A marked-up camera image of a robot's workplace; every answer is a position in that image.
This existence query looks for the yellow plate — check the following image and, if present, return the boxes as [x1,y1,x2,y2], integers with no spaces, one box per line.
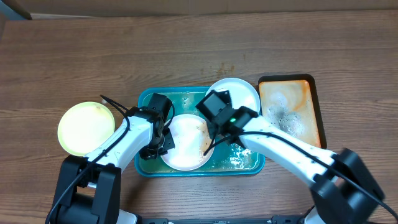
[57,101,115,156]

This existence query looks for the white plate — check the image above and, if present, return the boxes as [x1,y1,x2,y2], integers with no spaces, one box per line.
[206,78,261,113]
[161,114,213,171]

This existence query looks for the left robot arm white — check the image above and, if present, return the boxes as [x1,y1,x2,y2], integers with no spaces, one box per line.
[45,93,175,223]

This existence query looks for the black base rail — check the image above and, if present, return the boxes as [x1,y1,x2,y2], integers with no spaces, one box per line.
[137,215,304,224]

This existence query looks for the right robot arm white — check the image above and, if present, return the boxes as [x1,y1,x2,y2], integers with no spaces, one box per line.
[196,90,384,223]

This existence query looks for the teal plastic tray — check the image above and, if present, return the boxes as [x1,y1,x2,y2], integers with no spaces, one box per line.
[134,86,266,177]

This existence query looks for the black tray with soapy water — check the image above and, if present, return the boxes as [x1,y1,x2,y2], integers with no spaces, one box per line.
[258,74,327,149]

